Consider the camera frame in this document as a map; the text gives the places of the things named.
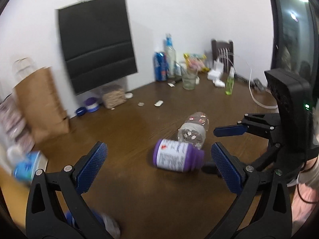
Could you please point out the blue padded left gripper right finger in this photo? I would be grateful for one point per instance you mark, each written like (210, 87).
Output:
(272, 217)

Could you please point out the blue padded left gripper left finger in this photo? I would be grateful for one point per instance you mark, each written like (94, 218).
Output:
(53, 194)

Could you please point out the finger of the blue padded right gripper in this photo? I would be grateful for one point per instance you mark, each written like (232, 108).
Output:
(233, 130)
(209, 168)

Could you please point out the purple supplement bottle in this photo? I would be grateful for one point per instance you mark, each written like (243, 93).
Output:
(177, 156)

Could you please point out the blue supplement bottle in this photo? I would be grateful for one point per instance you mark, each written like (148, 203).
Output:
(110, 224)

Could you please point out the right hand of person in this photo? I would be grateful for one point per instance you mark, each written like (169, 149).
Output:
(306, 184)

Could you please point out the clear plastic decorated bottle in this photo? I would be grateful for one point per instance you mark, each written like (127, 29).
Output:
(194, 129)

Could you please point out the green spray bottle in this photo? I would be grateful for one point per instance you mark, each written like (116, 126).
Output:
(230, 81)

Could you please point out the blue tissue box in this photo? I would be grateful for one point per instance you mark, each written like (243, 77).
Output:
(25, 164)

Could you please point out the clear drinking glass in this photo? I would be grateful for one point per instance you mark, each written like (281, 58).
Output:
(189, 76)

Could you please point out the colourful snack packet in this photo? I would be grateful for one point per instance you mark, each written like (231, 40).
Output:
(196, 62)

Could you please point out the dark wooden chair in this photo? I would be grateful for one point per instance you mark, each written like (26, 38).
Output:
(224, 52)

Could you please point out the pink knitted vase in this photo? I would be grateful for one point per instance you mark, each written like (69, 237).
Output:
(15, 125)

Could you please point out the blue soda can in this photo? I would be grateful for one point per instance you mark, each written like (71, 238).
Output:
(160, 66)

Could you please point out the clear glass bottle blue cap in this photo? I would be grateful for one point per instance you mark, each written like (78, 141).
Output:
(170, 54)

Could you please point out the brown paper bag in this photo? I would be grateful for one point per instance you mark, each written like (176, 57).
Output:
(39, 101)

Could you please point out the purple white small jar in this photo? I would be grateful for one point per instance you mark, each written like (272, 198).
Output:
(91, 104)

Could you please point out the clear container with grains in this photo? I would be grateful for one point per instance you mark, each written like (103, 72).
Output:
(113, 96)

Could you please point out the black paper bag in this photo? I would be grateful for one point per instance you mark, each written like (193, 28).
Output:
(96, 43)

